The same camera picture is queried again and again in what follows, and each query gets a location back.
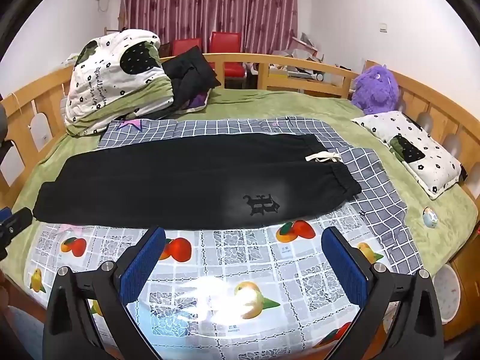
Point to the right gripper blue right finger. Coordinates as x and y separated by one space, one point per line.
416 330

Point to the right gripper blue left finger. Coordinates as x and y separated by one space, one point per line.
70 331

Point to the black sweatpants with white stripe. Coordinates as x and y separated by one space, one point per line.
160 183

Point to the black clothing pile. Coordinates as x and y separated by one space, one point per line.
191 76

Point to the white round bin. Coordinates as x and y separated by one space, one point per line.
448 292

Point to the grey checkered cloth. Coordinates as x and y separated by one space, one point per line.
325 175

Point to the green fleece bed blanket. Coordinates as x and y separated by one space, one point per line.
456 211

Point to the fruit print plastic sheet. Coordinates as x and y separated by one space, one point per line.
248 293

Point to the white floral pillow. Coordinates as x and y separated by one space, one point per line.
431 165

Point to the folded white green floral quilt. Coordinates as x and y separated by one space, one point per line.
117 75

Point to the left red chair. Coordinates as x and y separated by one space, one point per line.
183 45

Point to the purple plush toy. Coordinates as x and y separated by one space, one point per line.
376 91

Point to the maroon patterned curtain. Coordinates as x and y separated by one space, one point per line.
264 25

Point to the wooden bed frame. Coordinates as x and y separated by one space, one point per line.
36 124

